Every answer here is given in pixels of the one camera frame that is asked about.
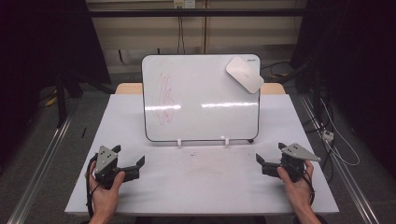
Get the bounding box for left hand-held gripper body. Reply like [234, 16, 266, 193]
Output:
[92, 145, 141, 189]

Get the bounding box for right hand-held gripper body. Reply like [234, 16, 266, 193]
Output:
[262, 142, 322, 184]

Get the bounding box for white dry-erase whiteboard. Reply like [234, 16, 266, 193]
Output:
[141, 53, 262, 144]

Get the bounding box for white whiteboard eraser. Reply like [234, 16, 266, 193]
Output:
[225, 56, 265, 94]

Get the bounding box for person's right hand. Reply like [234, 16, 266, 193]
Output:
[276, 160, 316, 217]

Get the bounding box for person's left hand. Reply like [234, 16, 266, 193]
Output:
[88, 169, 126, 219]

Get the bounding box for white power strip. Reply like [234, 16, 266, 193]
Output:
[321, 129, 335, 143]

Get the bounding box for black metal stand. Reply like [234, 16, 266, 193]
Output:
[54, 73, 69, 129]

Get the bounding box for black curtain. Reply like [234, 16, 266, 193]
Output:
[290, 0, 396, 180]
[0, 0, 112, 175]

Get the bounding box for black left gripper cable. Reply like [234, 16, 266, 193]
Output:
[85, 153, 101, 218]

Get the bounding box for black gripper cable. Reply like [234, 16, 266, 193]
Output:
[302, 169, 316, 207]
[85, 153, 101, 218]

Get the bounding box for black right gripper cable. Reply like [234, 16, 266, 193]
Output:
[302, 169, 316, 207]

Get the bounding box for aluminium floor rail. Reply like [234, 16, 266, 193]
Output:
[6, 109, 78, 224]
[299, 92, 381, 224]

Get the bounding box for white thin cable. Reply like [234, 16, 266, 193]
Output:
[319, 98, 361, 167]

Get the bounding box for black wall cable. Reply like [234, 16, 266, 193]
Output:
[177, 7, 185, 55]

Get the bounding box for white wall socket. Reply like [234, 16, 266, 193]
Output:
[173, 0, 196, 9]

